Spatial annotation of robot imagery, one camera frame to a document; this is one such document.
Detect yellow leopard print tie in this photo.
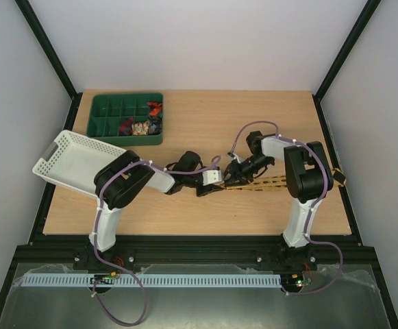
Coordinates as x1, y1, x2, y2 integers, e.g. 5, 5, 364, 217
221, 168, 347, 191

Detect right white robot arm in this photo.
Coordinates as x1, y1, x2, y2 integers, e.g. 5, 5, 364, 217
224, 131, 334, 269

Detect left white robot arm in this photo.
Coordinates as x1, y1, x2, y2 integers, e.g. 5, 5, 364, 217
89, 150, 223, 252

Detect blue patterned rolled tie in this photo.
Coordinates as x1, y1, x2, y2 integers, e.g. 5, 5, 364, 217
149, 117, 162, 135

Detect colourful patterned rolled tie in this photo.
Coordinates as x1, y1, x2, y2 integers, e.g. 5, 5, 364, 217
132, 121, 150, 136

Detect red orange rolled tie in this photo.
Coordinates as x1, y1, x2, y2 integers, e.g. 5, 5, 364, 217
147, 101, 163, 117

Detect green compartment tray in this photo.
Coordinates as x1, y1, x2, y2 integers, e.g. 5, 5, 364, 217
86, 92, 164, 147

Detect dark red rolled tie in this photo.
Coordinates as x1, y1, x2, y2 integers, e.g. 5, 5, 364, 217
119, 117, 134, 136

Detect white perforated plastic basket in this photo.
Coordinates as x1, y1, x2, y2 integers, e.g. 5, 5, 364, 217
32, 130, 125, 199

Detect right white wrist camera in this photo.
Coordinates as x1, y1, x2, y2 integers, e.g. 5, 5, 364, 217
227, 151, 244, 163

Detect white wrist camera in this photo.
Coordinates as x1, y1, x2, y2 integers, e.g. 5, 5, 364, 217
227, 151, 244, 163
201, 169, 224, 186

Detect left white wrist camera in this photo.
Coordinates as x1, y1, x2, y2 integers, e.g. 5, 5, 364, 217
201, 169, 224, 186

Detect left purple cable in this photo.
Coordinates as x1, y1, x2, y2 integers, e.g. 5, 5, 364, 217
93, 155, 221, 325

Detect purple cable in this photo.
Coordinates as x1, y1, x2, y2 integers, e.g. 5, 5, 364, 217
227, 121, 344, 296
93, 155, 221, 325

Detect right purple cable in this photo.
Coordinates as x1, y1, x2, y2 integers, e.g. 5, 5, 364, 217
227, 121, 344, 296

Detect light blue cable duct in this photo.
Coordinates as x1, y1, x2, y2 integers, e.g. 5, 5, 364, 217
21, 273, 282, 289

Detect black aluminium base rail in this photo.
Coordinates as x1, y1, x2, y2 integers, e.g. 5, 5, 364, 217
10, 236, 380, 273

